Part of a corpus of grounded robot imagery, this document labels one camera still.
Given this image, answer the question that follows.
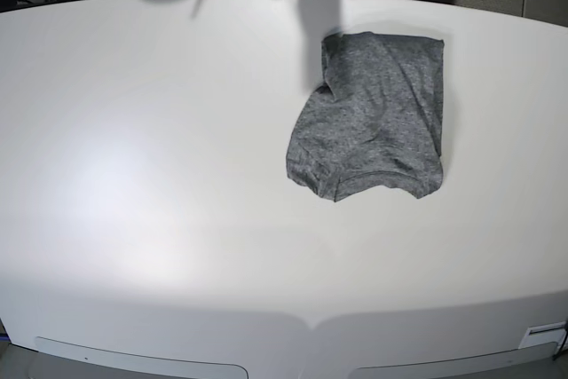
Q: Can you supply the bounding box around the grey long-sleeve T-shirt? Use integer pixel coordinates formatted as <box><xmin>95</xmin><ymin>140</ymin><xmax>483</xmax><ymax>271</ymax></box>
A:
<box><xmin>286</xmin><ymin>32</ymin><xmax>445</xmax><ymax>202</ymax></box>

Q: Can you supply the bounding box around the white label plate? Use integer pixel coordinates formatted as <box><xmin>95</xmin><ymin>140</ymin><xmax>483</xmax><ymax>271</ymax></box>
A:
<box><xmin>518</xmin><ymin>322</ymin><xmax>566</xmax><ymax>349</ymax></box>

